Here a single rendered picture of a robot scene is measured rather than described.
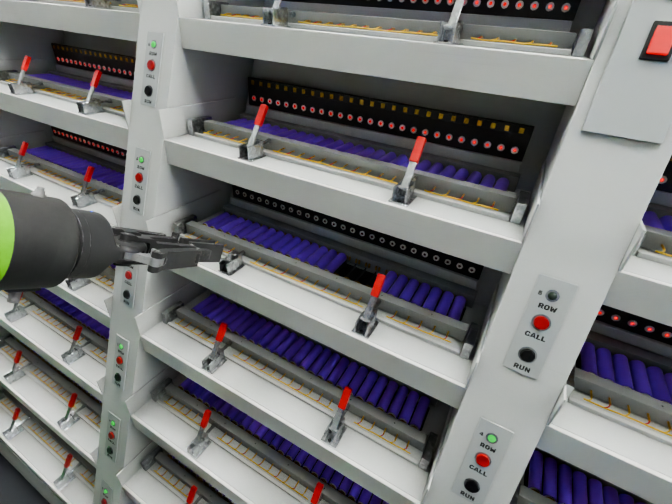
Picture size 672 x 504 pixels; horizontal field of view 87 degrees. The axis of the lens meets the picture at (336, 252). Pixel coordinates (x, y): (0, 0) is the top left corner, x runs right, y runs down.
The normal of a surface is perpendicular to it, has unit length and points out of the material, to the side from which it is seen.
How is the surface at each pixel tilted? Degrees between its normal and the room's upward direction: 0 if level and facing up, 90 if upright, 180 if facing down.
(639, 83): 90
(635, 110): 90
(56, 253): 86
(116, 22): 110
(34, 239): 71
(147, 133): 90
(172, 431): 20
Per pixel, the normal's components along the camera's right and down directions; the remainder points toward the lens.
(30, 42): 0.87, 0.32
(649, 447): 0.07, -0.84
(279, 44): -0.48, 0.44
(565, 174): -0.43, 0.12
